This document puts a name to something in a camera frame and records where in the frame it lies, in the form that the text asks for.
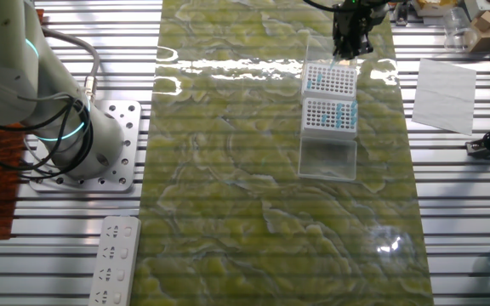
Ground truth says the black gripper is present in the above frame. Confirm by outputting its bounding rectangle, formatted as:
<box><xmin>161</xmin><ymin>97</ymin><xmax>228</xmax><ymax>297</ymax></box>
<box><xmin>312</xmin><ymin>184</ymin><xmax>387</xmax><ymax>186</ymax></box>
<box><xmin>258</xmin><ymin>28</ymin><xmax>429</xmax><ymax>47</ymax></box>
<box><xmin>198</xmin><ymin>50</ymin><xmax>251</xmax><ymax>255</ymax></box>
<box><xmin>332</xmin><ymin>0</ymin><xmax>376</xmax><ymax>60</ymax></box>

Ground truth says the far white pipette tip box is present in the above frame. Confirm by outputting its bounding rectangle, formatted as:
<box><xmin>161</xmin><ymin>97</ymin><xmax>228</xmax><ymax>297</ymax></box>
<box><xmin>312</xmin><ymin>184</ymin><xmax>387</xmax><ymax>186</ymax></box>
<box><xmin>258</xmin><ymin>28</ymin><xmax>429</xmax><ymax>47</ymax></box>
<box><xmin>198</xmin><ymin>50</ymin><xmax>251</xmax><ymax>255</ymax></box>
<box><xmin>299</xmin><ymin>34</ymin><xmax>359</xmax><ymax>102</ymax></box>

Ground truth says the white tip rack clear lid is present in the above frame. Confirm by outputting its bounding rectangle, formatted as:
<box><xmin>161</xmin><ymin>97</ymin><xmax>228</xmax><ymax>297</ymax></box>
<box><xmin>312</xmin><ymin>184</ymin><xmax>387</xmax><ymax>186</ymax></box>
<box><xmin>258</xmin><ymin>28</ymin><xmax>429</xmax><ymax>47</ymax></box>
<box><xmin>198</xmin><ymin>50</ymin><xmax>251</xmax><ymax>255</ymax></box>
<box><xmin>298</xmin><ymin>96</ymin><xmax>359</xmax><ymax>183</ymax></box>

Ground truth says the yellow box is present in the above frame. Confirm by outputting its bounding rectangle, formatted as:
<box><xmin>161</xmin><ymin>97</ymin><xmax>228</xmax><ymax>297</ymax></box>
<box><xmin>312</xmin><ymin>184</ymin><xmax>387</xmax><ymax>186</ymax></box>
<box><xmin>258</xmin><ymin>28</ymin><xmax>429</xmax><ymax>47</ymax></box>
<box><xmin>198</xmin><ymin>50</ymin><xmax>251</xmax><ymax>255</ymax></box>
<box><xmin>410</xmin><ymin>0</ymin><xmax>459</xmax><ymax>18</ymax></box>

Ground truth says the white paper sheet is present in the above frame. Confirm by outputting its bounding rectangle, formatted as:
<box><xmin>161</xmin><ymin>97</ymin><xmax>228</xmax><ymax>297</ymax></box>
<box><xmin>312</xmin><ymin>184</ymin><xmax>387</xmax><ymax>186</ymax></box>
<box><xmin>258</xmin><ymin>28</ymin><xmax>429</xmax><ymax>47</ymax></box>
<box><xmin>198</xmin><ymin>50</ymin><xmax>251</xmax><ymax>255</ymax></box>
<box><xmin>410</xmin><ymin>58</ymin><xmax>478</xmax><ymax>137</ymax></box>

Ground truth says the clear plastic cup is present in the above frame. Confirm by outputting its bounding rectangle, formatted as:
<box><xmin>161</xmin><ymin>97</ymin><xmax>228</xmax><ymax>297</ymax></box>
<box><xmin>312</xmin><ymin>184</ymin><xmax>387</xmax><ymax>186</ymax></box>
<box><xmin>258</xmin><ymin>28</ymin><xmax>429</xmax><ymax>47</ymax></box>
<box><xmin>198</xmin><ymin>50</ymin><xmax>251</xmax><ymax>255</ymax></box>
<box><xmin>442</xmin><ymin>6</ymin><xmax>479</xmax><ymax>53</ymax></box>

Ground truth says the white box device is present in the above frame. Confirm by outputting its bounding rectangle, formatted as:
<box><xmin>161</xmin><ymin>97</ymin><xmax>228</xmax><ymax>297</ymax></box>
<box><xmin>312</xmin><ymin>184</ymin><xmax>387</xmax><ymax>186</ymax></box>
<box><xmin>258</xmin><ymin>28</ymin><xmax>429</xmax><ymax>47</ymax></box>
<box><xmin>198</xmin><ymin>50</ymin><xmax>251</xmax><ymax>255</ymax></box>
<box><xmin>464</xmin><ymin>0</ymin><xmax>490</xmax><ymax>20</ymax></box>

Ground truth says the small cardboard box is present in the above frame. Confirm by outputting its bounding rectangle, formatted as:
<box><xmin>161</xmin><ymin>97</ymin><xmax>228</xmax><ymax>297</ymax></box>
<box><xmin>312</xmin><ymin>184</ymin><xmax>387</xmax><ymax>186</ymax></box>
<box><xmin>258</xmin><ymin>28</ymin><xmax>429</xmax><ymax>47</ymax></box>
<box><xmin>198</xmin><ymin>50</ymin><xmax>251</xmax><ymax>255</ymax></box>
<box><xmin>468</xmin><ymin>10</ymin><xmax>490</xmax><ymax>54</ymax></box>

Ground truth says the green marble pattern mat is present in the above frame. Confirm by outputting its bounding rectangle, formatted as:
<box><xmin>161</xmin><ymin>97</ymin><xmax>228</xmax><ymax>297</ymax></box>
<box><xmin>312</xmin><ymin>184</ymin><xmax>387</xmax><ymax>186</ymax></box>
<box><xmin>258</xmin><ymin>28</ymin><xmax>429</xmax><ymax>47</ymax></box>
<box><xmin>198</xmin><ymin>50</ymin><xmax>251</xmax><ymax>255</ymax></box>
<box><xmin>129</xmin><ymin>0</ymin><xmax>436</xmax><ymax>306</ymax></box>

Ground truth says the white power strip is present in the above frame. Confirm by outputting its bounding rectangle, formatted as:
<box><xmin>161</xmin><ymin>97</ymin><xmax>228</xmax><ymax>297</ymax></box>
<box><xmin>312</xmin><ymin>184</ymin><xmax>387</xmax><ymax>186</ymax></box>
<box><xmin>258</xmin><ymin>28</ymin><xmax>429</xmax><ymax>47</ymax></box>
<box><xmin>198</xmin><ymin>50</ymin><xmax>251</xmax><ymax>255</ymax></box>
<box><xmin>87</xmin><ymin>215</ymin><xmax>143</xmax><ymax>306</ymax></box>

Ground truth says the small black bracket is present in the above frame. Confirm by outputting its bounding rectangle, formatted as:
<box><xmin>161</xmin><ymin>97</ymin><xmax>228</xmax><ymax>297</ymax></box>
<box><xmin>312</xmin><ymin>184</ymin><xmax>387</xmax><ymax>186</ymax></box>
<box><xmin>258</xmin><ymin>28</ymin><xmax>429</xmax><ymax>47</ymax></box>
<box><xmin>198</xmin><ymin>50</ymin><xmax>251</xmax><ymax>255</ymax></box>
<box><xmin>395</xmin><ymin>3</ymin><xmax>411</xmax><ymax>27</ymax></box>

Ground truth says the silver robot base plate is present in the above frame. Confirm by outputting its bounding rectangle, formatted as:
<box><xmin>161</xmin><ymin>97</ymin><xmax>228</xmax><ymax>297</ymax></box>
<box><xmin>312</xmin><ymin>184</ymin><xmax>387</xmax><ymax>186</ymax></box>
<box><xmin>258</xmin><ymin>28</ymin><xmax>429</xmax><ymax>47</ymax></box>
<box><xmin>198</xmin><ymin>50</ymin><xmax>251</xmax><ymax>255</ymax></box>
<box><xmin>27</xmin><ymin>99</ymin><xmax>143</xmax><ymax>194</ymax></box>

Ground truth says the thick grey cable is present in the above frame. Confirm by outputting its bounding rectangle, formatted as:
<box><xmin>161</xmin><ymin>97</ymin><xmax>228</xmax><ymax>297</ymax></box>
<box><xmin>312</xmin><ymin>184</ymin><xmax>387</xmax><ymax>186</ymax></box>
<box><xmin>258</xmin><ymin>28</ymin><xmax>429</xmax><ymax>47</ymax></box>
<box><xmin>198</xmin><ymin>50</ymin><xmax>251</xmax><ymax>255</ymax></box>
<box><xmin>41</xmin><ymin>25</ymin><xmax>101</xmax><ymax>104</ymax></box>

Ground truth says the black cable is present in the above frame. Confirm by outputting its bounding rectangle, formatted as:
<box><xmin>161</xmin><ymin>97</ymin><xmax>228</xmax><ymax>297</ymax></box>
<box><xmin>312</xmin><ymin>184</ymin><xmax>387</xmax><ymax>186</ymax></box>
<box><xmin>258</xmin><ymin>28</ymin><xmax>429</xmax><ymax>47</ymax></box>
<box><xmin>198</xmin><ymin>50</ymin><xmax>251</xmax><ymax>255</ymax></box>
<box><xmin>0</xmin><ymin>95</ymin><xmax>95</xmax><ymax>180</ymax></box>

